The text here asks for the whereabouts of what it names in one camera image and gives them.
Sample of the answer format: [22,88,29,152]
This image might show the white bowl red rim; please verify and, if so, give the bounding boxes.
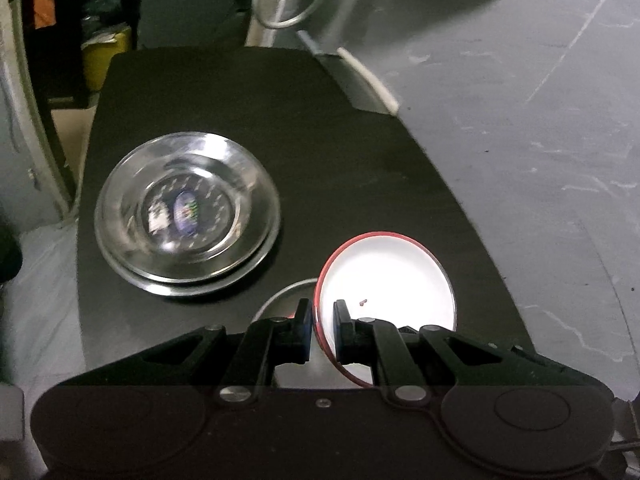
[314,231,457,362]
[253,278,362,389]

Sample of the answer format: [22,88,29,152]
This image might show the stainless steel plate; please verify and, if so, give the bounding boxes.
[96,212,282,298]

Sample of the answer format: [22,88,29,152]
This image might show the stainless steel bowl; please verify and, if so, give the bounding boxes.
[93,131,281,284]

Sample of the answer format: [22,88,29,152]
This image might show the cleaver with steel blade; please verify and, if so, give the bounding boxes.
[296,30,392,116]

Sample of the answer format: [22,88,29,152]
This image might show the yellow plastic container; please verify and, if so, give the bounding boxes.
[81,25,131,92]

